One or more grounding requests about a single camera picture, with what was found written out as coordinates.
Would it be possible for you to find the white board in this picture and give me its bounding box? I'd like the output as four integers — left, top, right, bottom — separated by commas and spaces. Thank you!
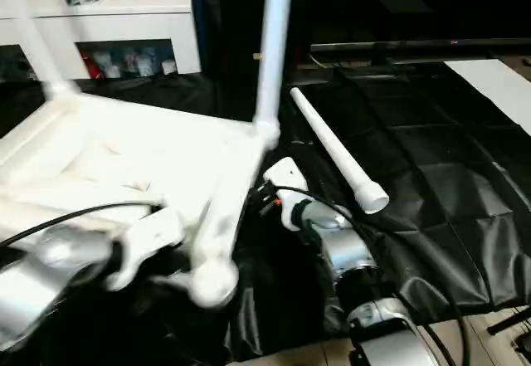
442, 59, 531, 134

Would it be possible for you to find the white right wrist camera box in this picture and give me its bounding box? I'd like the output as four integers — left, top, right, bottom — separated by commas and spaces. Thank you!
263, 157, 311, 233

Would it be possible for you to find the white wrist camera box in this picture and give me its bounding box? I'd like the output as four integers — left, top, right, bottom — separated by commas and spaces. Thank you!
103, 206, 190, 293
263, 157, 311, 233

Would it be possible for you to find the white sideboard cabinet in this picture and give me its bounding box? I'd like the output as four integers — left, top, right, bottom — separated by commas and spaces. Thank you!
0, 0, 203, 81

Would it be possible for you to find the white plastic table top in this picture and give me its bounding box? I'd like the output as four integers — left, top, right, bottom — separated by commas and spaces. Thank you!
0, 83, 283, 309

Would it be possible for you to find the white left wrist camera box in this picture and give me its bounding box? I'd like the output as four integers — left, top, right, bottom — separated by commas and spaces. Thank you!
103, 206, 190, 293

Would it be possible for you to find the white patterned jug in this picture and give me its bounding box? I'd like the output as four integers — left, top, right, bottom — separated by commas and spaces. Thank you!
138, 52, 155, 77

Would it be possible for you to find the red bottle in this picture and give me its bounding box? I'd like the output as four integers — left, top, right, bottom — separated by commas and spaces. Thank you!
81, 52, 103, 80

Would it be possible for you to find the black work mat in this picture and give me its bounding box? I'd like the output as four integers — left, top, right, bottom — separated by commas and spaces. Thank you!
0, 61, 531, 363

